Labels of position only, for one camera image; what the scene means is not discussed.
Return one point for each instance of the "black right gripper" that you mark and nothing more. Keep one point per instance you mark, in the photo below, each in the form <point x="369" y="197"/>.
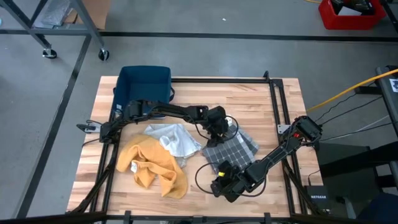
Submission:
<point x="234" y="182"/>

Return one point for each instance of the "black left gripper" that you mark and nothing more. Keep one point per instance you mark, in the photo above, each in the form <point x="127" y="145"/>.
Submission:
<point x="217" y="121"/>

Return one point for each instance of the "grey checked towel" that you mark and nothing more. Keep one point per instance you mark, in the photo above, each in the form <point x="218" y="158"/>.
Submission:
<point x="233" y="152"/>

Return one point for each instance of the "white towel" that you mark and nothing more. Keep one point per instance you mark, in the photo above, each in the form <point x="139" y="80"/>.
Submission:
<point x="177" y="140"/>

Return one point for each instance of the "yellow knit towel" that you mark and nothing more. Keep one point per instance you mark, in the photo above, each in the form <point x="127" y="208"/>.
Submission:
<point x="152" y="158"/>

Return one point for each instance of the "white handwritten paper label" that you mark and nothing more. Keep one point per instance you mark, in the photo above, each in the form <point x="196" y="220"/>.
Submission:
<point x="134" y="167"/>

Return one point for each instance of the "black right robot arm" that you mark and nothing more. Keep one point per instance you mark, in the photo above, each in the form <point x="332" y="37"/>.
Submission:
<point x="276" y="154"/>

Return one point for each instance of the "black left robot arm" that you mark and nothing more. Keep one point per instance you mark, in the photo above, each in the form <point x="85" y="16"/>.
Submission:
<point x="168" y="109"/>

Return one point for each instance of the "dark blue fabric bin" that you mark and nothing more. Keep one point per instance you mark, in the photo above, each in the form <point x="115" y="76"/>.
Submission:
<point x="141" y="84"/>

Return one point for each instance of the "dark blue chair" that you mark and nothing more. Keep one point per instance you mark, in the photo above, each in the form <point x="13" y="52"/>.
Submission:
<point x="382" y="211"/>

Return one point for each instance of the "brown cardboard box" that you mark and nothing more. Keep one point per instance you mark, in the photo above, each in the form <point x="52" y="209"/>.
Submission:
<point x="99" y="12"/>

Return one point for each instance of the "grey metal cart with casters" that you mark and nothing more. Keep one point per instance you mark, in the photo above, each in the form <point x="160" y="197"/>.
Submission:
<point x="88" y="18"/>

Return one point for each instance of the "red plastic bin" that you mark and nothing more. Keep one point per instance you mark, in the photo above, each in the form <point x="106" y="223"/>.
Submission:
<point x="351" y="23"/>

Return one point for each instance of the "black tool in bin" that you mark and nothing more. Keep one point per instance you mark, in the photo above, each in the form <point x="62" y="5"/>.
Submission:
<point x="357" y="4"/>

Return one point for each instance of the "grey foil sheet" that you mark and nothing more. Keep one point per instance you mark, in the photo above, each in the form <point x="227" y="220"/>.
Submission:
<point x="56" y="14"/>

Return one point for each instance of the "black aluminium table frame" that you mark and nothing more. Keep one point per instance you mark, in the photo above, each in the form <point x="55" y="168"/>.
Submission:
<point x="217" y="80"/>

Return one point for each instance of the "black Netgear network switch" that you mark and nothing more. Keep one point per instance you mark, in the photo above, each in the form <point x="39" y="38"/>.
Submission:
<point x="318" y="197"/>

